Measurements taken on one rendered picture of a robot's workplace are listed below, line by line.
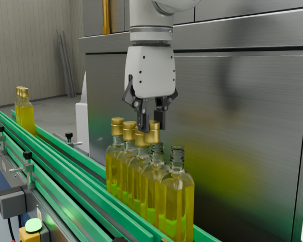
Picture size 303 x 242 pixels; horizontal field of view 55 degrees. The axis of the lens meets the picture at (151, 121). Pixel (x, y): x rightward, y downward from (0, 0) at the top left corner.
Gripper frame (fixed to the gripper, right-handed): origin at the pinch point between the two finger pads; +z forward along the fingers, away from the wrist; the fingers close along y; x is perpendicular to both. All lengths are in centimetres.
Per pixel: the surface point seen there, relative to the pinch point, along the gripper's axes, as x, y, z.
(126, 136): -10.6, -0.3, 5.8
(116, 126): -15.9, -0.6, 4.4
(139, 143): -4.7, -0.2, 6.1
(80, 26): -1077, -455, -128
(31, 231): -32, 18, 35
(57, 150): -77, -5, 28
